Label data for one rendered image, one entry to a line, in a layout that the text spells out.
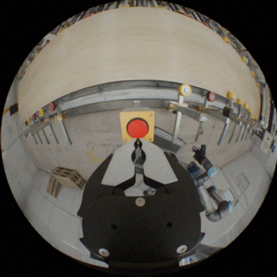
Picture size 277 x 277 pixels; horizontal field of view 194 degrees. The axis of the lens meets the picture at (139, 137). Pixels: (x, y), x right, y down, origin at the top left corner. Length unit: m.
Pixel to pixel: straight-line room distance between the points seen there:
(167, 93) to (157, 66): 0.36
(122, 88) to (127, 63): 0.32
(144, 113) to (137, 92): 0.60
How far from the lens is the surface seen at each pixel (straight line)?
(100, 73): 0.54
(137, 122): 0.15
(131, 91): 0.76
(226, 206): 0.87
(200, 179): 0.79
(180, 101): 0.60
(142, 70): 0.50
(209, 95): 0.70
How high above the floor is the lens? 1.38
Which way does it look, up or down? 60 degrees down
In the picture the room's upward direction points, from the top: 176 degrees clockwise
